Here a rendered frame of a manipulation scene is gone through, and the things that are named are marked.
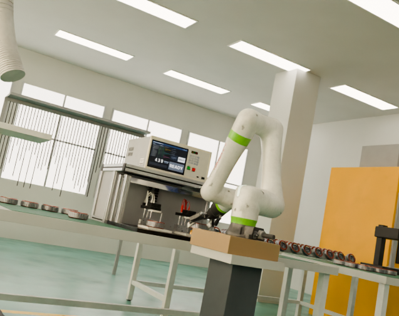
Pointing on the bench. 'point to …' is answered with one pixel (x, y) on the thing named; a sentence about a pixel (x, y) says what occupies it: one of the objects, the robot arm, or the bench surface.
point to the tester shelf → (151, 174)
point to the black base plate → (150, 231)
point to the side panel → (103, 196)
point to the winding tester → (140, 148)
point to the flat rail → (165, 187)
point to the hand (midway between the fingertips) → (198, 226)
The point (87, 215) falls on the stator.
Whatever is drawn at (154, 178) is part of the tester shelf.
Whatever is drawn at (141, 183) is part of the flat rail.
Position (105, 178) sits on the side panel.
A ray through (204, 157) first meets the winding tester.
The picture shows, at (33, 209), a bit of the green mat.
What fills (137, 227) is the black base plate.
